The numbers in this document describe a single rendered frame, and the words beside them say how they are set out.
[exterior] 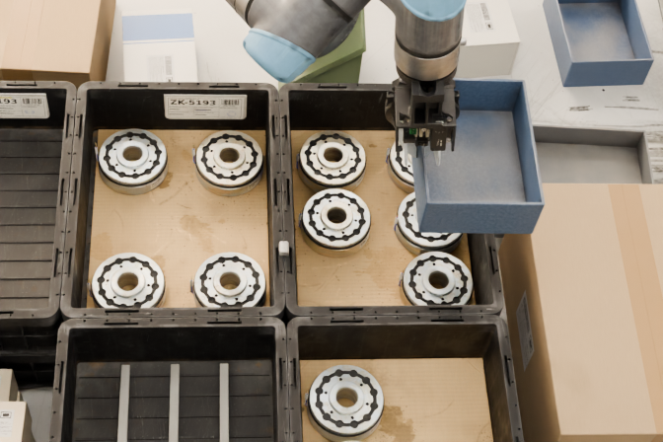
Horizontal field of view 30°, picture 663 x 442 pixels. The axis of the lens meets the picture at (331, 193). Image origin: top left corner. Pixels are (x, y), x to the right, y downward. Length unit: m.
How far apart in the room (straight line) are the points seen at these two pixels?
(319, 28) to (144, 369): 0.60
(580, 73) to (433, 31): 0.92
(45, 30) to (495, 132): 0.77
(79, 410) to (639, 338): 0.77
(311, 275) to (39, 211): 0.42
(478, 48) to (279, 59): 0.84
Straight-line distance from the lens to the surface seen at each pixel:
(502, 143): 1.69
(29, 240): 1.87
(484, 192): 1.64
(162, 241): 1.84
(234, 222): 1.86
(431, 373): 1.76
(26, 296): 1.82
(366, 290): 1.81
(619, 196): 1.89
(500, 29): 2.20
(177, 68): 2.08
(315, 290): 1.80
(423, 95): 1.40
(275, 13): 1.39
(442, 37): 1.35
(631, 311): 1.79
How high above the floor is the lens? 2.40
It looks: 56 degrees down
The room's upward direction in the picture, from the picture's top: 8 degrees clockwise
